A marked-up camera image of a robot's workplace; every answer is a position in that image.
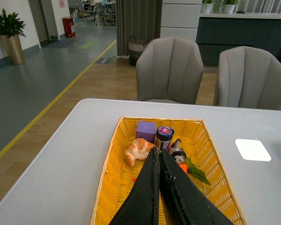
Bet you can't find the white potted plant counter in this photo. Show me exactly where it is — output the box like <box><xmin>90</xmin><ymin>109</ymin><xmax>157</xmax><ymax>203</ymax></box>
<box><xmin>221</xmin><ymin>0</ymin><xmax>239</xmax><ymax>15</ymax></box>

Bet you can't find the white potted plant left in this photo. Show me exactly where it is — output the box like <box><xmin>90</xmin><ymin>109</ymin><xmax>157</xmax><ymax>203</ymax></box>
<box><xmin>200</xmin><ymin>0</ymin><xmax>214</xmax><ymax>14</ymax></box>

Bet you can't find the woven laundry basket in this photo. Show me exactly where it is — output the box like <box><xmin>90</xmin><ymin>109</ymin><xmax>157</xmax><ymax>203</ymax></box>
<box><xmin>128</xmin><ymin>35</ymin><xmax>149</xmax><ymax>66</ymax></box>

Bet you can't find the dark counter cabinet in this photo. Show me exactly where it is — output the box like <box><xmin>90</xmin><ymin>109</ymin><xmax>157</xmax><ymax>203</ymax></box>
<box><xmin>196</xmin><ymin>13</ymin><xmax>281</xmax><ymax>67</ymax></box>

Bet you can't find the grey chair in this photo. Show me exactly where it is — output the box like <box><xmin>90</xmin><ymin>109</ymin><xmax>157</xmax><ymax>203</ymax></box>
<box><xmin>213</xmin><ymin>46</ymin><xmax>281</xmax><ymax>110</ymax></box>
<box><xmin>136</xmin><ymin>37</ymin><xmax>204</xmax><ymax>104</ymax></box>

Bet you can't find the red cabinet box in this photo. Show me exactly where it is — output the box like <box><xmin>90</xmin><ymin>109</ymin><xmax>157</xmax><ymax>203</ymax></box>
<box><xmin>62</xmin><ymin>17</ymin><xmax>76</xmax><ymax>38</ymax></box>

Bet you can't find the panda figurine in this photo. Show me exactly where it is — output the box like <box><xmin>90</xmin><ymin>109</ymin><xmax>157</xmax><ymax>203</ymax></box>
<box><xmin>169</xmin><ymin>138</ymin><xmax>187</xmax><ymax>164</ymax></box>

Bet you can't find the grey chair right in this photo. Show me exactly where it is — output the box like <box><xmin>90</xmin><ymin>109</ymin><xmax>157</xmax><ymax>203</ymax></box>
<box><xmin>213</xmin><ymin>46</ymin><xmax>281</xmax><ymax>110</ymax></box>

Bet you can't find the grey chair left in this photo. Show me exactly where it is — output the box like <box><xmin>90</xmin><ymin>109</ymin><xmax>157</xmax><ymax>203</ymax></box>
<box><xmin>136</xmin><ymin>37</ymin><xmax>204</xmax><ymax>104</ymax></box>

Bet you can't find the office chair far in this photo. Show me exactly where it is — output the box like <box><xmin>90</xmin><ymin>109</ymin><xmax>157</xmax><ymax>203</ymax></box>
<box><xmin>95</xmin><ymin>2</ymin><xmax>116</xmax><ymax>26</ymax></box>

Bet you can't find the toy croissant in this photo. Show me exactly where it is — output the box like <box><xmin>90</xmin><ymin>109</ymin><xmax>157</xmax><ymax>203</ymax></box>
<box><xmin>124</xmin><ymin>138</ymin><xmax>156</xmax><ymax>166</ymax></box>

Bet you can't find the small jam jar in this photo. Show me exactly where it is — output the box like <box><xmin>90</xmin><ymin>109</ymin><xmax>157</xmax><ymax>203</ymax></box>
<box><xmin>155</xmin><ymin>126</ymin><xmax>174</xmax><ymax>152</ymax></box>

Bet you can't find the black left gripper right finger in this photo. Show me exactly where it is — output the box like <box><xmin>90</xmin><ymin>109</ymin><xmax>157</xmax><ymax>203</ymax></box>
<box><xmin>159</xmin><ymin>149</ymin><xmax>232</xmax><ymax>225</ymax></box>

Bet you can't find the orange toy carrot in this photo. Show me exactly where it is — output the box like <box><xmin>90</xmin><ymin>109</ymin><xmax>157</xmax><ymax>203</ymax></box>
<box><xmin>174</xmin><ymin>156</ymin><xmax>211</xmax><ymax>186</ymax></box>

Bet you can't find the purple foam block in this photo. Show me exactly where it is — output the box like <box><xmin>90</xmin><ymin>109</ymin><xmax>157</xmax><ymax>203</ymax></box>
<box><xmin>135</xmin><ymin>120</ymin><xmax>156</xmax><ymax>143</ymax></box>

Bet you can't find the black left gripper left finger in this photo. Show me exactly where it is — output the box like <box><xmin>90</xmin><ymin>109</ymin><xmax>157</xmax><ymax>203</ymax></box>
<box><xmin>110</xmin><ymin>147</ymin><xmax>160</xmax><ymax>225</ymax></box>

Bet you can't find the potted plant gold vase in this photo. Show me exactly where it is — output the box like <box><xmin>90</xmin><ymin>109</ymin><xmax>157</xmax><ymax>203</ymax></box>
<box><xmin>0</xmin><ymin>9</ymin><xmax>25</xmax><ymax>65</ymax></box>

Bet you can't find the yellow woven basket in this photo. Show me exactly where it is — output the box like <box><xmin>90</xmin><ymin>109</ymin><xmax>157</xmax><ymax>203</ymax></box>
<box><xmin>90</xmin><ymin>116</ymin><xmax>247</xmax><ymax>225</ymax></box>

